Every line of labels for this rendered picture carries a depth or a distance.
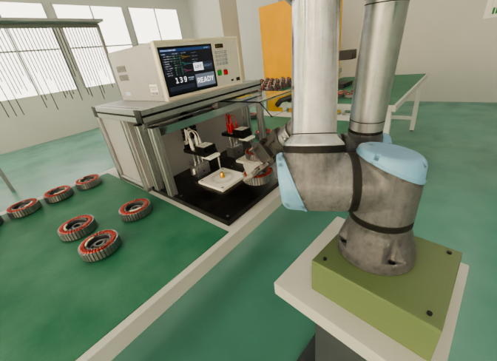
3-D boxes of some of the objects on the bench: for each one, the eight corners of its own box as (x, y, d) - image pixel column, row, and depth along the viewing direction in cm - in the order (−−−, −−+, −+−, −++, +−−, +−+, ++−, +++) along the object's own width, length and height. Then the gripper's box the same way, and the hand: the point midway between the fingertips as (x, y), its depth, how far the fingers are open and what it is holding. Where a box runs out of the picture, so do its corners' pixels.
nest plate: (247, 176, 104) (246, 173, 103) (222, 191, 94) (222, 189, 93) (222, 169, 113) (222, 167, 112) (198, 183, 103) (197, 180, 103)
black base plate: (316, 155, 120) (316, 151, 119) (228, 226, 78) (227, 220, 77) (245, 143, 149) (244, 140, 148) (153, 191, 107) (151, 186, 106)
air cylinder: (243, 152, 129) (242, 143, 127) (234, 157, 124) (233, 148, 122) (237, 151, 132) (235, 142, 130) (227, 156, 127) (225, 146, 125)
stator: (96, 217, 92) (92, 209, 90) (98, 231, 84) (95, 223, 82) (61, 231, 87) (57, 223, 85) (61, 247, 78) (55, 238, 77)
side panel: (154, 189, 108) (129, 118, 94) (148, 192, 106) (122, 120, 92) (126, 176, 125) (101, 115, 111) (120, 179, 123) (95, 117, 109)
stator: (120, 211, 94) (117, 203, 92) (150, 201, 98) (147, 194, 96) (122, 226, 85) (118, 217, 83) (154, 214, 89) (151, 206, 87)
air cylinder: (211, 171, 113) (208, 160, 111) (198, 177, 108) (196, 166, 106) (203, 169, 116) (201, 158, 114) (191, 175, 111) (188, 164, 109)
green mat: (228, 231, 75) (228, 231, 75) (-53, 467, 35) (-54, 467, 35) (107, 172, 133) (107, 172, 133) (-53, 237, 93) (-53, 237, 93)
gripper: (291, 120, 80) (259, 150, 95) (258, 136, 68) (227, 169, 83) (307, 140, 79) (272, 168, 95) (276, 160, 67) (242, 189, 83)
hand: (256, 174), depth 88 cm, fingers closed on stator, 13 cm apart
